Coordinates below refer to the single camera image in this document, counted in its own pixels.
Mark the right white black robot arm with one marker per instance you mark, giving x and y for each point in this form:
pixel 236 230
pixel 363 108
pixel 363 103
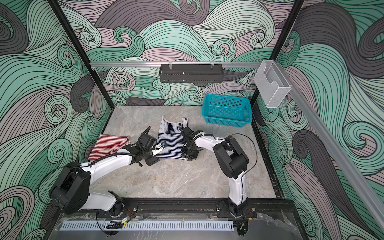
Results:
pixel 230 156

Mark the back aluminium rail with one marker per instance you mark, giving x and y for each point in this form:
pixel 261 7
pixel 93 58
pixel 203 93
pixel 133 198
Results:
pixel 138 64

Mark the white slotted cable duct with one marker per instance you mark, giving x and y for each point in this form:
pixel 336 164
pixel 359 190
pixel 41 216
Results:
pixel 150 226

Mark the aluminium rail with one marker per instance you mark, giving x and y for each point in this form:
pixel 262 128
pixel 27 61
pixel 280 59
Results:
pixel 138 64
pixel 307 103

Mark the black perforated wall tray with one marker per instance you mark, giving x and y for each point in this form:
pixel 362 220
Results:
pixel 198 74

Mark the right aluminium rail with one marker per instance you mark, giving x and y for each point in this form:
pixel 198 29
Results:
pixel 307 103

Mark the red white striped tank top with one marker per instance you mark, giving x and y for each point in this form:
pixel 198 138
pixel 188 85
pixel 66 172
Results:
pixel 107 144

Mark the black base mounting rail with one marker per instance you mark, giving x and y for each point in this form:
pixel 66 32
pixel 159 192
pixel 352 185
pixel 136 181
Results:
pixel 222 208

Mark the black frame post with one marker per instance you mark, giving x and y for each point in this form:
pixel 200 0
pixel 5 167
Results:
pixel 78 47
pixel 286 29

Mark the teal plastic basket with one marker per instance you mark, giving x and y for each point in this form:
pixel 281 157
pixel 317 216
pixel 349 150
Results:
pixel 227 110

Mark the left black frame post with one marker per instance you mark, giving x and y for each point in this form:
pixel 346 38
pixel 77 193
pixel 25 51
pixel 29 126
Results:
pixel 78 47

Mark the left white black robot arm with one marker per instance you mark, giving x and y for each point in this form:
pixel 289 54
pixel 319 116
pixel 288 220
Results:
pixel 71 191

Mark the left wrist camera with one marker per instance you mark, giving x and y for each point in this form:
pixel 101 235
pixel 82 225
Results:
pixel 159 148

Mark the navy white striped tank top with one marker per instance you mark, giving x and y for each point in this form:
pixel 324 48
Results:
pixel 170 133

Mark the clear plastic wall bin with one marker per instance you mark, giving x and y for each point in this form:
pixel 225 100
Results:
pixel 272 82

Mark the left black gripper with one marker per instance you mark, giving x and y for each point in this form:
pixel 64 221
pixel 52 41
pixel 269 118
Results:
pixel 152 160

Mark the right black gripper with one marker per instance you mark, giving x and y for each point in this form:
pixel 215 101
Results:
pixel 189 157

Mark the right black frame post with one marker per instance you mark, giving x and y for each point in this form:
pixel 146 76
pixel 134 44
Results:
pixel 286 29

